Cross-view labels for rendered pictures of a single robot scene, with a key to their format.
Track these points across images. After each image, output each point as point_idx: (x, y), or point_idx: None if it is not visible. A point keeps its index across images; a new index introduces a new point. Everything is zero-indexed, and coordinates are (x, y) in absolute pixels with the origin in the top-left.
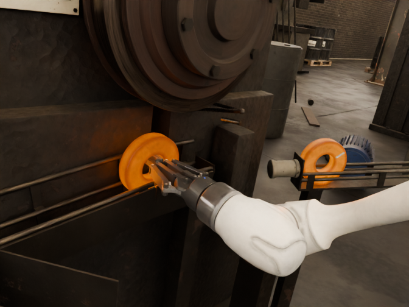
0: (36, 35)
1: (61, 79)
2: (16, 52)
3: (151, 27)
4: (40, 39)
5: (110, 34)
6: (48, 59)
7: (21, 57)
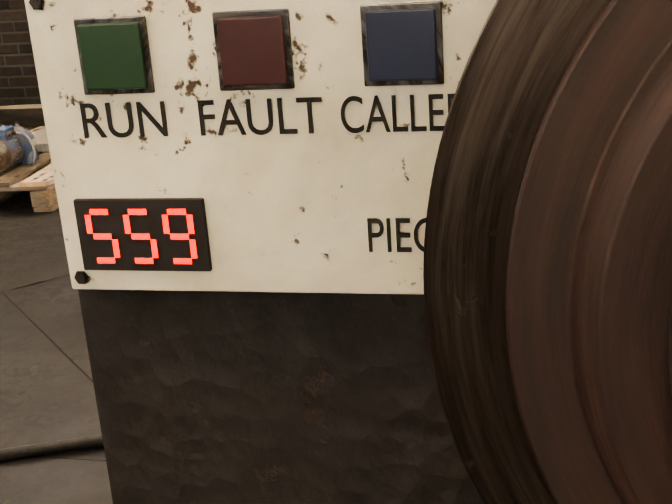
0: (377, 353)
1: (464, 483)
2: (319, 399)
3: (619, 454)
4: (390, 363)
5: (470, 446)
6: (418, 423)
7: (335, 414)
